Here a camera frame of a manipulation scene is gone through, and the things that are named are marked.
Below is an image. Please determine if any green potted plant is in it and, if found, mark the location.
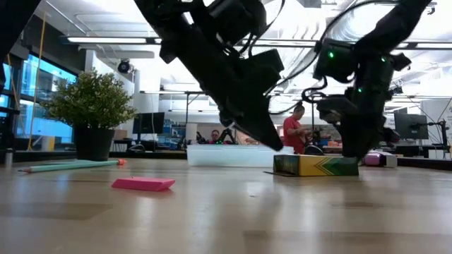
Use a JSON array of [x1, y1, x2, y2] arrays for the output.
[[42, 68, 137, 162]]

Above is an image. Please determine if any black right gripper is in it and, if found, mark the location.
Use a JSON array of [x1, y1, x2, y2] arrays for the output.
[[339, 66, 395, 158]]

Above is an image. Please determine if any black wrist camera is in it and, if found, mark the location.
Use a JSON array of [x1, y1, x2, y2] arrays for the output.
[[316, 97, 356, 124], [246, 48, 285, 95]]

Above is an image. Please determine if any black computer monitor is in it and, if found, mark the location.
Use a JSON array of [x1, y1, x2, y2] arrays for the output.
[[394, 112, 429, 140], [132, 111, 166, 135]]

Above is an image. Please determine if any teal pencil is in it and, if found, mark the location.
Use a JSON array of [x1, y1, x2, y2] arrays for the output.
[[19, 158, 127, 174]]

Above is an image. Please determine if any yellow extension cable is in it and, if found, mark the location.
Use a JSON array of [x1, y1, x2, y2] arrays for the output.
[[28, 10, 47, 152]]

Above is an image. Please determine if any pink eraser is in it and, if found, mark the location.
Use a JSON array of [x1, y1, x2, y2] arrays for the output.
[[111, 176, 177, 193]]

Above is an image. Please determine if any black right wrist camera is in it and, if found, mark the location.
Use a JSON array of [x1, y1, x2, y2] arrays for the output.
[[316, 97, 356, 124]]

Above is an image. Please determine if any clear pencil case teal lid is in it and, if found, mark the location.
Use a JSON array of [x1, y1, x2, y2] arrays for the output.
[[186, 143, 296, 168]]

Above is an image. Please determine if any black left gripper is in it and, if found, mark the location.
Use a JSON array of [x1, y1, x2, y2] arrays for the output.
[[159, 20, 285, 152]]

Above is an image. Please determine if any long ceiling light strip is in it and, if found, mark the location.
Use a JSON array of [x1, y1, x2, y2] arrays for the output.
[[66, 36, 452, 50]]

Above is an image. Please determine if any yellow bin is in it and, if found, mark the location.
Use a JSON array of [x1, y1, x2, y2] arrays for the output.
[[41, 135, 57, 152]]

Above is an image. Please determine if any yellow green crayon box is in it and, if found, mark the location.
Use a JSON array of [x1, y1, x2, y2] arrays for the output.
[[263, 154, 360, 178]]

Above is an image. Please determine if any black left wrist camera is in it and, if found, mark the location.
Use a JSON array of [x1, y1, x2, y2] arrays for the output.
[[246, 48, 285, 95]]

